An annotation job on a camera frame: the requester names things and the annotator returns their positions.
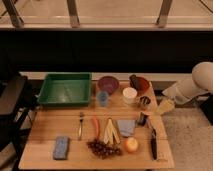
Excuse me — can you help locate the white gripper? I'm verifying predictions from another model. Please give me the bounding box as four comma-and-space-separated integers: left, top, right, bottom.
156, 83, 190, 115

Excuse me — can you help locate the blue towel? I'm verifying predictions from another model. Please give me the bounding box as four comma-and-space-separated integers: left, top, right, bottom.
117, 119, 135, 137

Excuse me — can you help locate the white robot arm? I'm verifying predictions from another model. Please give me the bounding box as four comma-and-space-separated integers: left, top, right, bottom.
155, 62, 213, 115

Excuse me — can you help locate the green plastic tray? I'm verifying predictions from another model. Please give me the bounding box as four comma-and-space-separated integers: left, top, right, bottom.
38, 73, 92, 107

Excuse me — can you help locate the small dark metal cup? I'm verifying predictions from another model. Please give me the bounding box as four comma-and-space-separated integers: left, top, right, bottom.
140, 96, 151, 110

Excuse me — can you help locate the red-orange bowl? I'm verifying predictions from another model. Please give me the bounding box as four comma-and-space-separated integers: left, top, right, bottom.
137, 77, 150, 95

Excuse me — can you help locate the white cup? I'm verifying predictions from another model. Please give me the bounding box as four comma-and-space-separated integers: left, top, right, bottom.
122, 87, 137, 104

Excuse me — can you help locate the dark object in bowl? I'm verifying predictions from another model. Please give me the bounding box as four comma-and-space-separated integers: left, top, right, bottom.
130, 74, 140, 90

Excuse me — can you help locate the orange fruit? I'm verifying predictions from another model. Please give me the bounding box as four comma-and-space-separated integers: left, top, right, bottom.
124, 137, 139, 153

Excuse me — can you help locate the purple bowl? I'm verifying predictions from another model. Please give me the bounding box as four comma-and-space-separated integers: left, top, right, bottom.
97, 76, 119, 95

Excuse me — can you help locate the yellow banana bunch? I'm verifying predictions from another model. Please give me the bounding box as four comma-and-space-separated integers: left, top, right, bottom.
103, 118, 120, 145

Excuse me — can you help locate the blue plastic cup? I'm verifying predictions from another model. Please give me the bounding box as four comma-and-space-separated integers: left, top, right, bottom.
97, 91, 109, 107

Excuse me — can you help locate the orange carrot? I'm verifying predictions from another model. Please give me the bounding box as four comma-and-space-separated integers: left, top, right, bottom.
92, 117, 100, 139

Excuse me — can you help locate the bunch of dark grapes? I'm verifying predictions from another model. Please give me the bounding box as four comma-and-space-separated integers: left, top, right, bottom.
87, 139, 122, 159

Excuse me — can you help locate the silver fork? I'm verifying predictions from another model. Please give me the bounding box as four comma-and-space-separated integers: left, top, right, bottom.
78, 112, 84, 141

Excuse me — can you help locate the blue sponge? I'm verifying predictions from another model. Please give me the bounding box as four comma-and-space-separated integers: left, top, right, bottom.
53, 136, 69, 160

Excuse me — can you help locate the dark chair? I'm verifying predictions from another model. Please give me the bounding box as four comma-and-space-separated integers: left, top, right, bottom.
0, 76, 37, 158

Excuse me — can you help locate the black handled knife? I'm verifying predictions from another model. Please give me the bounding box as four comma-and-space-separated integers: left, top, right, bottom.
149, 124, 157, 160

